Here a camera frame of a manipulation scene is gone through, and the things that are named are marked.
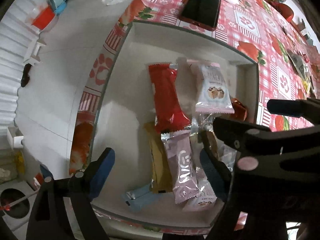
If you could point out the long red snack packet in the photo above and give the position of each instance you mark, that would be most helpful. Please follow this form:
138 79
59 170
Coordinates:
169 114

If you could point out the red gold candy wrapper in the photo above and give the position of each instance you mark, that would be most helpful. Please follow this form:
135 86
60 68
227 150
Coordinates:
240 110

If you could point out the clear bag of candies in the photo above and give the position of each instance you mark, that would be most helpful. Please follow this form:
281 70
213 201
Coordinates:
202 122

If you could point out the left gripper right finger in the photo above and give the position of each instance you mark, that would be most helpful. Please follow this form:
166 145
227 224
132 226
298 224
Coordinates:
218 175

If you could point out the red plaid strawberry tablecloth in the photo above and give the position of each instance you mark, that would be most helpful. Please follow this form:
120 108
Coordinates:
252 28

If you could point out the black smartphone red case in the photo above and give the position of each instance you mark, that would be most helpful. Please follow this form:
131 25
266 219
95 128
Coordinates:
201 13

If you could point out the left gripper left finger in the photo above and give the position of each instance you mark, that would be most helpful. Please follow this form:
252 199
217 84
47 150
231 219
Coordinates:
91 181

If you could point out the clear chocolate bar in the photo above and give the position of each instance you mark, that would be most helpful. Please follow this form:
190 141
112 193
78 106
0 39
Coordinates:
209 143

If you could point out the red white plastic container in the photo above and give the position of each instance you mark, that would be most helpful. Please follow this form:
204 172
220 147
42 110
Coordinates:
42 17

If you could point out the yellow snack packet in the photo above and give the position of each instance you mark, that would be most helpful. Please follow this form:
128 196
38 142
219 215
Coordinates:
306 84

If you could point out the grey rectangular tray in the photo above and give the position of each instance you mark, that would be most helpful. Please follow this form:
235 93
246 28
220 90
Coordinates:
133 94

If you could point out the pink purple snack bar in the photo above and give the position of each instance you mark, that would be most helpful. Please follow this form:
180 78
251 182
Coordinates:
180 160

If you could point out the gold snack bar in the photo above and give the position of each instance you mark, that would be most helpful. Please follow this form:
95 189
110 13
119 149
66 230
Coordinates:
161 181

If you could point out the blue plastic cup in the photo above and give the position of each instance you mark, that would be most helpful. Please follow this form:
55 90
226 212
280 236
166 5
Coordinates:
58 6

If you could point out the pink crispy cranberry snack packet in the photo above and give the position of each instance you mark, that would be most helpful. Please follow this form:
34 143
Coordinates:
204 199

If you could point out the light blue snack bar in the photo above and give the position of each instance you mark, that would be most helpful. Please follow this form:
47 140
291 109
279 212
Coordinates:
140 197

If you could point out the grey white foil snack bag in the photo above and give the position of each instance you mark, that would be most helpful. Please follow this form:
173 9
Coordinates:
299 64

